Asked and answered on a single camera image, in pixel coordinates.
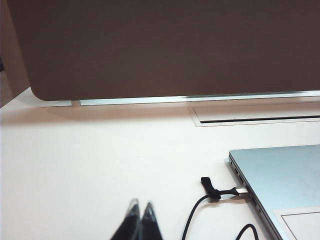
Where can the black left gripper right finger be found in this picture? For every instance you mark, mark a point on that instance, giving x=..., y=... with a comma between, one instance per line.
x=150, y=225

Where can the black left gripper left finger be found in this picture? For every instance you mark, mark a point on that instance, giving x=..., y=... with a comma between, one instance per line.
x=128, y=225

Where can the silver Dell laptop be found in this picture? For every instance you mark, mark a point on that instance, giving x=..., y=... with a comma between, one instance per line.
x=282, y=175

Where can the brown desk divider panel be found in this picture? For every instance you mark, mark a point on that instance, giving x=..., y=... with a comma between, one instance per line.
x=162, y=50

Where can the white divider support post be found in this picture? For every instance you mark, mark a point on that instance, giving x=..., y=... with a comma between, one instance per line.
x=75, y=103

